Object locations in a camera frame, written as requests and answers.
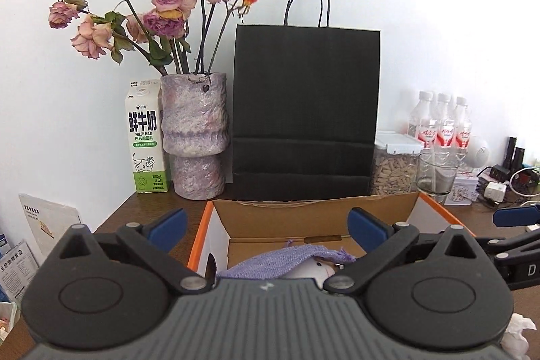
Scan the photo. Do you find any black charger stand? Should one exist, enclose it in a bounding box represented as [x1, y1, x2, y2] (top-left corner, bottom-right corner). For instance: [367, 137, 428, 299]
[490, 137, 524, 183]

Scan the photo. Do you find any white power adapter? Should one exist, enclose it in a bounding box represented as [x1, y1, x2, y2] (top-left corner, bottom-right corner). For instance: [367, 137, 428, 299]
[483, 182, 507, 203]

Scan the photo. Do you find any water bottle red label right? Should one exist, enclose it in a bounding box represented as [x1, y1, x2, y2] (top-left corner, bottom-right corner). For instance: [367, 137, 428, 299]
[452, 97, 472, 162]

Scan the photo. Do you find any dried pink rose bouquet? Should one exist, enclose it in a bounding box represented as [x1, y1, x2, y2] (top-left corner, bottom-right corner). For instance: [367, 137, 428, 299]
[48, 0, 258, 76]

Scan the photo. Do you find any orange cardboard box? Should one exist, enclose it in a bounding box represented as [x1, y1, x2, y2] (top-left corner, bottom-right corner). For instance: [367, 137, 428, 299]
[188, 193, 461, 275]

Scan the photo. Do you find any black paper shopping bag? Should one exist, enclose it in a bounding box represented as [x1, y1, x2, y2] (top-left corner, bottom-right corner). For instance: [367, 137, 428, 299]
[232, 0, 381, 201]

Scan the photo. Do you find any purple textured vase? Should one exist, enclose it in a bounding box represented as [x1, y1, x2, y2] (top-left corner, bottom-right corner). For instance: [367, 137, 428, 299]
[161, 72, 230, 200]

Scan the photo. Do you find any water bottle red label left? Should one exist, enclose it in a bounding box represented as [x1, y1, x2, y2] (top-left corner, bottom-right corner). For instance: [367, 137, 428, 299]
[407, 91, 437, 149]

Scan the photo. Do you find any clear glass cup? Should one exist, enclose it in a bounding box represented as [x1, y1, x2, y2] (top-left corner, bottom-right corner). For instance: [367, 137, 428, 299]
[415, 150, 459, 204]

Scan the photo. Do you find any white card leaflet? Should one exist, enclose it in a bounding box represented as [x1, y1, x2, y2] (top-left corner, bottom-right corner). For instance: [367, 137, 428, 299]
[18, 194, 81, 265]

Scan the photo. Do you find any small floral tin box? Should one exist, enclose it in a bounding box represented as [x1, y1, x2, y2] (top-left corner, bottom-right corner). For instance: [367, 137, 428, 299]
[445, 170, 479, 205]

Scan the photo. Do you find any purple knitted pouch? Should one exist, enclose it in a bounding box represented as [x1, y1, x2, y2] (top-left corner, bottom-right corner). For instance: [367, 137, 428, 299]
[217, 244, 356, 280]

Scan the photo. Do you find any crumpled white tissue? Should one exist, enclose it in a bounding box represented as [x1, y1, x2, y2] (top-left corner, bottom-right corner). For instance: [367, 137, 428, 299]
[501, 313, 536, 360]

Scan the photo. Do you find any water bottle red label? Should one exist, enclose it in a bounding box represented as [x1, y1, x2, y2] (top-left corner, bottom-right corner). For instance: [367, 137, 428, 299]
[452, 97, 472, 162]
[407, 91, 437, 149]
[435, 93, 455, 151]

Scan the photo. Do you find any white green milk carton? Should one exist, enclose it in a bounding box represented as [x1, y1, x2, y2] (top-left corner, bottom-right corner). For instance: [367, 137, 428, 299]
[125, 80, 168, 194]

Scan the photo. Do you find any clear jar of seeds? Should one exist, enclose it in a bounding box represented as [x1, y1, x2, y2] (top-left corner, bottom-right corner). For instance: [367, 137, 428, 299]
[371, 131, 424, 195]

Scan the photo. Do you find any water bottle red label middle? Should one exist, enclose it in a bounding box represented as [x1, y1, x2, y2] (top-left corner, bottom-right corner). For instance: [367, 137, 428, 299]
[435, 93, 455, 151]

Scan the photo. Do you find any white round speaker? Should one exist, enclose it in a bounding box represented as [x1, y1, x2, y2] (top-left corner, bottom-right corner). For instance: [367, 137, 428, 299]
[464, 136, 491, 169]

